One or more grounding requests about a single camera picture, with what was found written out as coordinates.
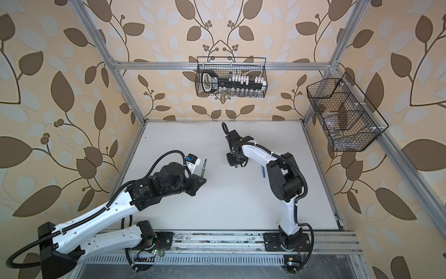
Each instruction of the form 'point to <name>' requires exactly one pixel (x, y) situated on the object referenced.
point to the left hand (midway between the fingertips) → (207, 180)
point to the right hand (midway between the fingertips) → (234, 163)
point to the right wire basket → (349, 121)
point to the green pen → (204, 167)
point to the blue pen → (263, 171)
